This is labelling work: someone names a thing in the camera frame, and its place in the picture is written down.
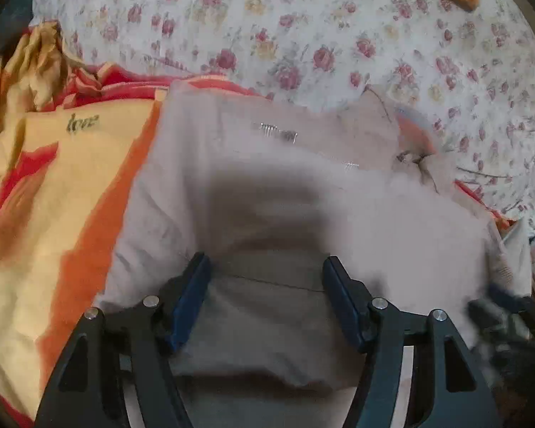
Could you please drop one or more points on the grey striped garment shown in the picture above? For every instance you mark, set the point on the grey striped garment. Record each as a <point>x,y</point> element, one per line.
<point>14,19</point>

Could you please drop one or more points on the beige zip jacket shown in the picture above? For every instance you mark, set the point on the beige zip jacket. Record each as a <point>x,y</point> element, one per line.
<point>268,191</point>

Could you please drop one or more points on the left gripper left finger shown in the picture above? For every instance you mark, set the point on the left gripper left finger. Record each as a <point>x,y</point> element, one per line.
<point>85,388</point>

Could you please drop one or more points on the floral quilt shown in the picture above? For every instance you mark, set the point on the floral quilt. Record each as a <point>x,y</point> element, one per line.
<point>472,74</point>

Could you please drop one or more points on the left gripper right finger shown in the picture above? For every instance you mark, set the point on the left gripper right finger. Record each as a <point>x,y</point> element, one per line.
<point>446,389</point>

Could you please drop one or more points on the orange red yellow blanket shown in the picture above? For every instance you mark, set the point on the orange red yellow blanket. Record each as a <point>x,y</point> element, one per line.
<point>72,138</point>

